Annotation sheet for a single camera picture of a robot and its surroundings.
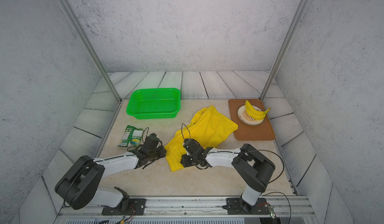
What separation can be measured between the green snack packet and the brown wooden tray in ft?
2.08

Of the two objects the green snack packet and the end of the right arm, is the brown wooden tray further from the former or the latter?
the green snack packet

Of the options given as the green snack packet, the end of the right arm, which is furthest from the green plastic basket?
the end of the right arm

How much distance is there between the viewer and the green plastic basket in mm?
1129

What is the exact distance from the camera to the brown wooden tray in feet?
3.30
